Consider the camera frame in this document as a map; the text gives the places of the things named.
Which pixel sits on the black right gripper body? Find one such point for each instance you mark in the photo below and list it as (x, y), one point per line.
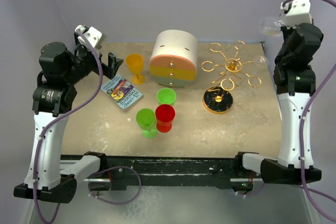
(287, 33)

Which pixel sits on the clear round wine glass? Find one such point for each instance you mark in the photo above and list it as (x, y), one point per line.
(271, 26)

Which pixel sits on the clear ribbed flute glass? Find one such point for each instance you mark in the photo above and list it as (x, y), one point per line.
(251, 74)

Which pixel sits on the gold wine glass rack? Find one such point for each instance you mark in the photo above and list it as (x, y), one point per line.
(218, 99)

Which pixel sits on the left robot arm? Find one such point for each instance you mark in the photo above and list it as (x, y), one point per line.
(61, 70)

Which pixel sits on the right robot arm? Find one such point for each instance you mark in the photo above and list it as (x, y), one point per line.
(295, 86)

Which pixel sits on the yellow plastic goblet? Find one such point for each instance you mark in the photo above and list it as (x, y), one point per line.
(135, 65)

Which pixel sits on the blue treehouse paperback book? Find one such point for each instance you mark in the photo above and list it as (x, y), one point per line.
(123, 93)

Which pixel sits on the white round drawer cabinet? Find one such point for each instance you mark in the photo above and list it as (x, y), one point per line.
(173, 61)

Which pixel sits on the green goblet near cabinet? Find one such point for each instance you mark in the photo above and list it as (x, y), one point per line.
(166, 96)

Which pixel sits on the green goblet front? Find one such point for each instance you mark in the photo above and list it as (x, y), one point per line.
(146, 120)

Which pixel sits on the red plastic goblet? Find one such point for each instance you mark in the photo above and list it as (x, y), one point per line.
(165, 115)

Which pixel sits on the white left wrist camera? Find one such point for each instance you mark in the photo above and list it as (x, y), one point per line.
(94, 36)

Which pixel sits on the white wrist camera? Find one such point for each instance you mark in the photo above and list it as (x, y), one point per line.
(296, 13)
(94, 36)

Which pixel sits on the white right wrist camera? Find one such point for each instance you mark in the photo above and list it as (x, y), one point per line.
(296, 13)

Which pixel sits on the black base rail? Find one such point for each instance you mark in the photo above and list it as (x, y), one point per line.
(173, 171)

